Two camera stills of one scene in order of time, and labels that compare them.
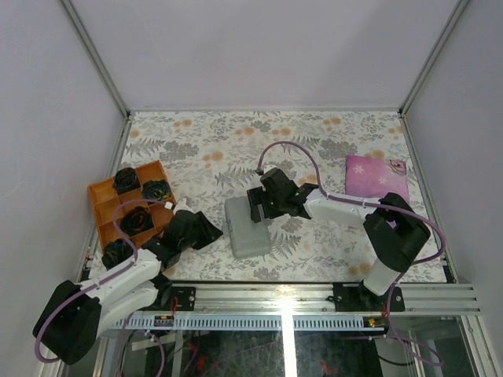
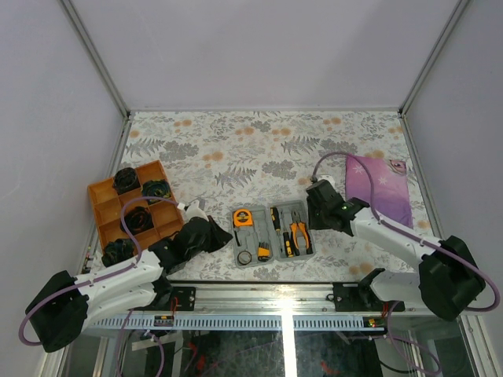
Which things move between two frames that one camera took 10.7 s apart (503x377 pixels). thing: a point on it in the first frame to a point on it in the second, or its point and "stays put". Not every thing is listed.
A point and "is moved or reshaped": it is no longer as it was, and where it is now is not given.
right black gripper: (258, 197) to (313, 222)
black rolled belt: (126, 179) stays put
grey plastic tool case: (247, 238) is moved or reshaped
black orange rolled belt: (136, 221) stays put
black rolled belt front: (115, 251) stays put
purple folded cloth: (375, 177) stays put
